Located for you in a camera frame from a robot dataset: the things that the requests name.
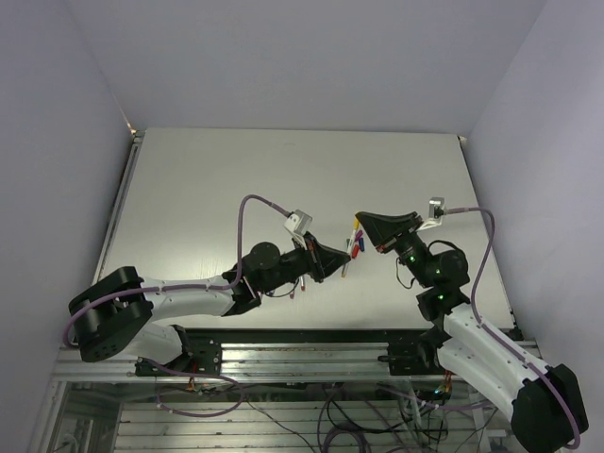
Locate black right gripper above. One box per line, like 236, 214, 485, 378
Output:
357, 211, 433, 288

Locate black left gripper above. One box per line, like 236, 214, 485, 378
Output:
260, 231, 350, 294

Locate white marker yellow end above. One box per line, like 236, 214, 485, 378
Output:
341, 223, 359, 278

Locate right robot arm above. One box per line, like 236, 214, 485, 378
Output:
356, 211, 589, 452

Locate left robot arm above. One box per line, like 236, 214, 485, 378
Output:
69, 233, 350, 375

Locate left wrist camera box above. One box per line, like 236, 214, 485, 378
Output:
283, 210, 312, 237

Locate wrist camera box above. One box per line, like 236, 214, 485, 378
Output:
283, 210, 312, 237
420, 197, 445, 230

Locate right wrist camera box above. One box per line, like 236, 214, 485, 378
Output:
420, 197, 445, 230

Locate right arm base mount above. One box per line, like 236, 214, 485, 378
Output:
377, 327, 450, 377

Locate aluminium frame rails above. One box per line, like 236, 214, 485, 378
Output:
34, 330, 521, 452

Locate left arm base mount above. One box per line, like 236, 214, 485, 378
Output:
135, 325, 223, 377

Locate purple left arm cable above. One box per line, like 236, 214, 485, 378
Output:
63, 193, 296, 350

